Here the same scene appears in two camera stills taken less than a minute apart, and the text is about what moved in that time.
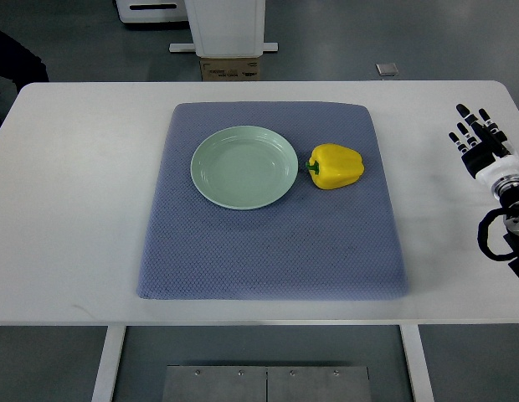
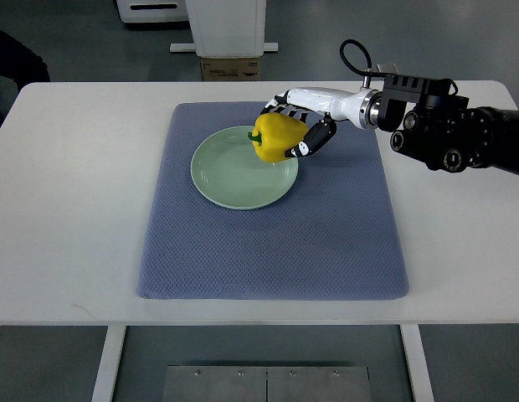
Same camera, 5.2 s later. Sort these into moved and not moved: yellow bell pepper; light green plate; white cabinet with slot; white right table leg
Moved: yellow bell pepper
Not moved: white cabinet with slot; light green plate; white right table leg
